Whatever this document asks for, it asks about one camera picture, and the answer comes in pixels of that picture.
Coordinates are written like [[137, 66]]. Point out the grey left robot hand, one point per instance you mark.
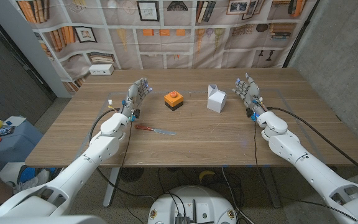
[[134, 96]]

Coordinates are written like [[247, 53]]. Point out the blue-grey stool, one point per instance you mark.
[[14, 149]]

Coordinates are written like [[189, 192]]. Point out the white milk carton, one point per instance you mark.
[[216, 101]]

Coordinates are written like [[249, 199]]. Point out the white robot torso edge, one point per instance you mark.
[[42, 220]]

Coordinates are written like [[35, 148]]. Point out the printed bookshelf backdrop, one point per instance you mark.
[[166, 46]]

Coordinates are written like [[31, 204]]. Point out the white power strip box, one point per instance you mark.
[[101, 69]]

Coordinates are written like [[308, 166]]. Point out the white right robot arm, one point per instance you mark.
[[291, 146]]

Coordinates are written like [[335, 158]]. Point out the white table leg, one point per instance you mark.
[[110, 189]]

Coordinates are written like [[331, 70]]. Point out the white floor mat blue print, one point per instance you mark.
[[26, 175]]

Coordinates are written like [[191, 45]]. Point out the orange black button box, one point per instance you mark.
[[173, 99]]

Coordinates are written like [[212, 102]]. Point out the yellow banana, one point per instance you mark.
[[206, 174]]

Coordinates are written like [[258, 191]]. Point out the grey table leg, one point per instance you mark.
[[272, 189]]

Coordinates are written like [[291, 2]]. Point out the black backdrop stand pole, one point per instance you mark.
[[300, 32]]

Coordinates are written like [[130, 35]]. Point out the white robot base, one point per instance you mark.
[[204, 202]]

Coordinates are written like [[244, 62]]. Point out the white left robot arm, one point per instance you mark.
[[98, 149]]

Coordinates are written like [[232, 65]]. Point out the white paper sheet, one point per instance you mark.
[[15, 120]]

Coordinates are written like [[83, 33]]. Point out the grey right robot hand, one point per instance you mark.
[[252, 93]]

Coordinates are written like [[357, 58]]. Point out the black round fan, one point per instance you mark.
[[131, 174]]

